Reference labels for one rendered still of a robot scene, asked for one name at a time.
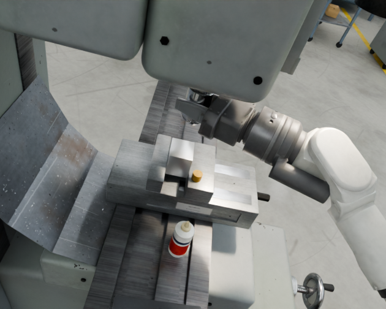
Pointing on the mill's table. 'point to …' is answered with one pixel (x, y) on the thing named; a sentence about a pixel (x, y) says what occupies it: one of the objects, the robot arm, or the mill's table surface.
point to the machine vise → (168, 197)
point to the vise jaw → (207, 156)
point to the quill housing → (221, 43)
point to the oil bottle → (181, 238)
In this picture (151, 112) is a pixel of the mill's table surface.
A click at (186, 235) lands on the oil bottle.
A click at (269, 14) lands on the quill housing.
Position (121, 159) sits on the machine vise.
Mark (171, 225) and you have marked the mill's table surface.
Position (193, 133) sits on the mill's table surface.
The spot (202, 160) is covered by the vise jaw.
